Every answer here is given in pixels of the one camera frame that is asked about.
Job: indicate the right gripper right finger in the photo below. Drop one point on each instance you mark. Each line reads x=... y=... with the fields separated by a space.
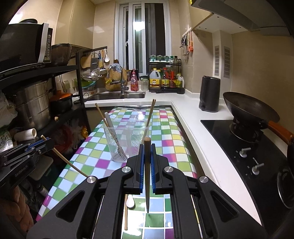
x=200 y=209

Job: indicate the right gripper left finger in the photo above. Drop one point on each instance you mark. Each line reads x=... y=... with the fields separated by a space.
x=94 y=209

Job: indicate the wooden chopstick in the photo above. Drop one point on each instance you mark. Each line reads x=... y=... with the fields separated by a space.
x=104 y=120
x=126 y=213
x=68 y=162
x=147 y=157
x=148 y=121

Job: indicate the grey handled fork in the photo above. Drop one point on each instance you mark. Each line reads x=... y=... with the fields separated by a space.
x=114 y=135

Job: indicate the person's hand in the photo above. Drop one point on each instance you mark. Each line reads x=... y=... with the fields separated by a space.
x=16 y=219

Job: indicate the white paper roll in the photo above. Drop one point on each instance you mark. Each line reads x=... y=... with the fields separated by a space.
x=26 y=135

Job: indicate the white striped spoon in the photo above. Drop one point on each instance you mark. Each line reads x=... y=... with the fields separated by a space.
x=130 y=203

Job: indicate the checkered table cover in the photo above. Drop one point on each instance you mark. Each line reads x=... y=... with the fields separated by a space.
x=98 y=156

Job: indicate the stainless steel stock pot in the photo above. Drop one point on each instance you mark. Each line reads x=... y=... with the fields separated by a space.
x=33 y=105

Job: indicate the black shelving rack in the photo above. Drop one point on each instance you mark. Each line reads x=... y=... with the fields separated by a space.
x=18 y=78

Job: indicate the black gas stove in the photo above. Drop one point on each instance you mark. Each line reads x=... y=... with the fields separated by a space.
x=264 y=170

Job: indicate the clear plastic container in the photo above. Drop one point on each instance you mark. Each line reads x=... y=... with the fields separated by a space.
x=129 y=125

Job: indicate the black electric kettle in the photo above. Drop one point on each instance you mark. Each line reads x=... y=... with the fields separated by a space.
x=209 y=94

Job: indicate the microwave oven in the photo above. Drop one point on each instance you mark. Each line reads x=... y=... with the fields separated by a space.
x=24 y=44

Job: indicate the chrome sink faucet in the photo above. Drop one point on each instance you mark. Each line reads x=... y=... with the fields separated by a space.
x=116 y=79

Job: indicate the pink dish soap bottle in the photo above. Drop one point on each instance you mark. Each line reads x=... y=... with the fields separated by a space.
x=134 y=81

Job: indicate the black spice rack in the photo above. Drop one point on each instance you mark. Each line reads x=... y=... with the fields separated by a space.
x=172 y=80

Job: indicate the yellow label oil bottle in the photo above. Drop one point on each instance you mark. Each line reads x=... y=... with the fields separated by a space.
x=155 y=79

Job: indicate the range hood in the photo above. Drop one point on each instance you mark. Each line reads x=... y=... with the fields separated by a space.
x=270 y=18

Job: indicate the black wok orange handle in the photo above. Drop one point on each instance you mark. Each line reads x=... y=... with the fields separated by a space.
x=255 y=114

